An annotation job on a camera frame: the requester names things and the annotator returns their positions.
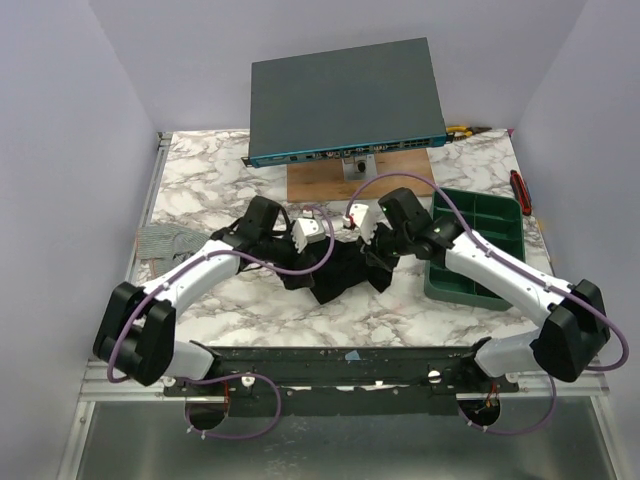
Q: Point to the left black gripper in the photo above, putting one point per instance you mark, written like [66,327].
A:
[290,237]

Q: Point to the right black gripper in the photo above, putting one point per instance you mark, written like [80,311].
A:
[377,255]

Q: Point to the black underwear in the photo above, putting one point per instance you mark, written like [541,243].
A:
[346,268]

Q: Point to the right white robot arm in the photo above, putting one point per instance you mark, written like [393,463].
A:
[569,330]

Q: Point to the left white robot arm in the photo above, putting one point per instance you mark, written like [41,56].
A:
[136,337]

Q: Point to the grey striped underwear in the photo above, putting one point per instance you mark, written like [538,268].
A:
[165,246]

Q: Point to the red black utility knife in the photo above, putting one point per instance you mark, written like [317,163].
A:
[521,192]

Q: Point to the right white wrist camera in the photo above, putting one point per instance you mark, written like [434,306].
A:
[359,217]

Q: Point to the grey metal stand bracket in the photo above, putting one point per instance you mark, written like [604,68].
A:
[359,168]

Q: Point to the black metal base rail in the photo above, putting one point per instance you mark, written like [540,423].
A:
[322,381]

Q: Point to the grey network switch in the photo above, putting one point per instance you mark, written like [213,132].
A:
[342,103]

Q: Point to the aluminium frame rail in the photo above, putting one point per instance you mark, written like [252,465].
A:
[85,408]

